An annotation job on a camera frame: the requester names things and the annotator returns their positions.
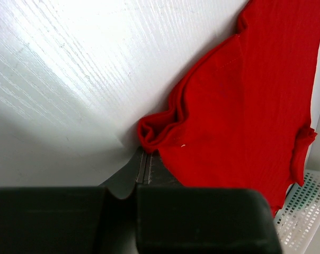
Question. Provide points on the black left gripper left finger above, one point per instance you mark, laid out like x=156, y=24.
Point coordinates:
x=68, y=219

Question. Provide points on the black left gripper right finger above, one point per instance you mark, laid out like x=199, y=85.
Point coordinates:
x=172, y=218

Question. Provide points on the red t shirt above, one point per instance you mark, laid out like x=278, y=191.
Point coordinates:
x=240, y=117

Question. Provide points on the white plastic mesh basket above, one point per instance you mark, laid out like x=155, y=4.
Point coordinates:
x=297, y=222

